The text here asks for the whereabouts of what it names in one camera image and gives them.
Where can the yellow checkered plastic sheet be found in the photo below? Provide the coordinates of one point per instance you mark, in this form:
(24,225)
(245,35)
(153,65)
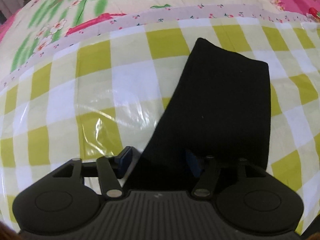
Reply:
(109,91)

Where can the floral pink bedspread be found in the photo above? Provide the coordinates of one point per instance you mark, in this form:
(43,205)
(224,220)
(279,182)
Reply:
(27,26)

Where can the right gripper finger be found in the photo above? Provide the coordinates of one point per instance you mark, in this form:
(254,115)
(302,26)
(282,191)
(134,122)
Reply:
(121,164)

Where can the black pants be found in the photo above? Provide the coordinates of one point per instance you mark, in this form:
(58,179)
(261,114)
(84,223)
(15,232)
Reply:
(218,117)

